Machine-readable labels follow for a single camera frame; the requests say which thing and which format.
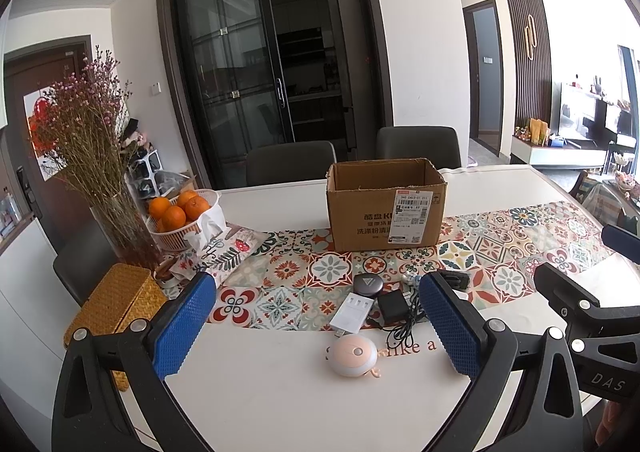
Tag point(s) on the white tv console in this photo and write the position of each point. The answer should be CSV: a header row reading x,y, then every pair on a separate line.
x,y
546,157

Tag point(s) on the white basket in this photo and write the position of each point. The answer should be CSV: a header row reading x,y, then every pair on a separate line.
x,y
199,232

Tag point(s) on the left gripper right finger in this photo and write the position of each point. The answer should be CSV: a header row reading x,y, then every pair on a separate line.
x,y
545,412

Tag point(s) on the glass vase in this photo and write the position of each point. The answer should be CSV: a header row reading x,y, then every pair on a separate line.
x,y
125,230

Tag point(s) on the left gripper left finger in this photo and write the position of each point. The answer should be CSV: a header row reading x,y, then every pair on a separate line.
x,y
89,414

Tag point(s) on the white power adapter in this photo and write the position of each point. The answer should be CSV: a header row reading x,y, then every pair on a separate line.
x,y
352,314

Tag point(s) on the dark chair left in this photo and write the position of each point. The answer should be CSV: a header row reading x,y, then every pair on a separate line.
x,y
289,162

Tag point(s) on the yellow woven box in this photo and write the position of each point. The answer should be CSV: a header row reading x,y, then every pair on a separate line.
x,y
126,293

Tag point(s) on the round black earbuds case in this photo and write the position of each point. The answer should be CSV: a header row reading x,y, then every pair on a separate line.
x,y
368,285

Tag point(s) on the dark chair right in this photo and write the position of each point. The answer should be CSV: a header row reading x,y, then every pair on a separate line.
x,y
439,144

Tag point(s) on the black power adapter with cable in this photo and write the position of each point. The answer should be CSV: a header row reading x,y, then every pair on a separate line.
x,y
396,313

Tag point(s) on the patterned tile table runner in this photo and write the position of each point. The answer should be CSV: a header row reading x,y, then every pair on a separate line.
x,y
297,279

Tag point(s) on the round pink white device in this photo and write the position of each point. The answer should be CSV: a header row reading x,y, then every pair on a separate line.
x,y
352,356

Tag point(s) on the floral fabric tissue pouch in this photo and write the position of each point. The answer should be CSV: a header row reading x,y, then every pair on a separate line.
x,y
221,256

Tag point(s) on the orange fruit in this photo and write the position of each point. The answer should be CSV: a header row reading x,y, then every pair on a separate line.
x,y
158,206
174,218
195,206
185,196

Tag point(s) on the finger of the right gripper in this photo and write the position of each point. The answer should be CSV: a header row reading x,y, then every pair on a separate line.
x,y
618,238
582,311

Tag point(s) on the dark chair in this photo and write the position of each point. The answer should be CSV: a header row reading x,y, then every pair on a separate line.
x,y
439,144
289,162

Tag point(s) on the white shoe rack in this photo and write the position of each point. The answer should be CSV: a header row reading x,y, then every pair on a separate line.
x,y
142,170

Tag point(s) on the dark glass cabinet doors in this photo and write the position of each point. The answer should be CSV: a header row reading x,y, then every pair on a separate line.
x,y
245,74

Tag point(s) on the person right hand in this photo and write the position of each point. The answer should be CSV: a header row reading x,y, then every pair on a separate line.
x,y
609,421

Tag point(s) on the brown cardboard box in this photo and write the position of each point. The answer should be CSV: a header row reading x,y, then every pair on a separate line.
x,y
385,204

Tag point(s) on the dried flower bouquet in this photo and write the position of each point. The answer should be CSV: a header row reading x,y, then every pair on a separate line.
x,y
77,129

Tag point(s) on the black rectangular bike light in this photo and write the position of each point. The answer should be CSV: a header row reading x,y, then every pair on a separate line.
x,y
457,280

